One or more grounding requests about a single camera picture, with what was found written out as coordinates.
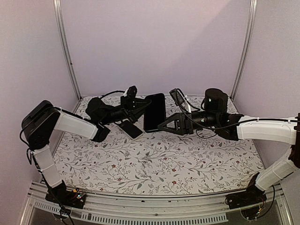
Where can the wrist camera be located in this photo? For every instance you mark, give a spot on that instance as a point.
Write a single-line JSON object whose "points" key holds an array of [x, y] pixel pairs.
{"points": [[180, 100], [131, 92]]}

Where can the floral patterned table mat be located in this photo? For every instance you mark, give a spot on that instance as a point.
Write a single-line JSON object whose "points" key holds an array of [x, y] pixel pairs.
{"points": [[157, 163]]}

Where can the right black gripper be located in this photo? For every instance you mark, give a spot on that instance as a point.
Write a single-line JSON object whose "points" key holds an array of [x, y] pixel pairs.
{"points": [[186, 127]]}

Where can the phone in clear case middle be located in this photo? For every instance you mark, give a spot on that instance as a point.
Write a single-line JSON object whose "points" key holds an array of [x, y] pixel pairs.
{"points": [[132, 130]]}

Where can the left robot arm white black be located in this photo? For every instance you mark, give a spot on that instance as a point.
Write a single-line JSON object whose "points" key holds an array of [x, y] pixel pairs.
{"points": [[39, 124]]}

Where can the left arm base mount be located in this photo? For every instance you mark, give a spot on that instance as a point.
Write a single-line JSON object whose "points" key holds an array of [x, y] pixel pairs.
{"points": [[71, 198]]}

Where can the black phone case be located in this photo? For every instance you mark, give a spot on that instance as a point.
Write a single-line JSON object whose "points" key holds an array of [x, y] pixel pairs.
{"points": [[155, 112]]}

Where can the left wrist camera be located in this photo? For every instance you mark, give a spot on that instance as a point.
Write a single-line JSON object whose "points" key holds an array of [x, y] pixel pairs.
{"points": [[131, 92]]}

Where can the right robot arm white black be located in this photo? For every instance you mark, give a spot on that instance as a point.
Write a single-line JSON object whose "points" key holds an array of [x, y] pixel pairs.
{"points": [[213, 115]]}

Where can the left aluminium frame post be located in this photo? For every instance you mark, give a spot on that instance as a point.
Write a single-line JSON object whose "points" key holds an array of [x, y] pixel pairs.
{"points": [[65, 48]]}

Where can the front aluminium rail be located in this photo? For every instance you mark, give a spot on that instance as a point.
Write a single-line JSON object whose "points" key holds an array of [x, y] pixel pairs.
{"points": [[103, 208]]}

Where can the aluminium frame post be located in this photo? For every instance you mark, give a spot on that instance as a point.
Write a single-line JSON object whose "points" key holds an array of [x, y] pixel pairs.
{"points": [[65, 48], [247, 40]]}

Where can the right aluminium frame post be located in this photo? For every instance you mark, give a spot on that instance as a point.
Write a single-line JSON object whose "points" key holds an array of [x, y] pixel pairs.
{"points": [[247, 40]]}

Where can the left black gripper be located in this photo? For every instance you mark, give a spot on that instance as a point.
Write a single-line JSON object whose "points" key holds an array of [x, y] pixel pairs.
{"points": [[130, 107]]}

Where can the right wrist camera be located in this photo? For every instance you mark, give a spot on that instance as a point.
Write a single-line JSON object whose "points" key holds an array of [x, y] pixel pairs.
{"points": [[180, 100]]}

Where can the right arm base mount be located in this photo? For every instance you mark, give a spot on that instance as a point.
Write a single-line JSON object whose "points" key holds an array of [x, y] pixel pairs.
{"points": [[244, 198]]}

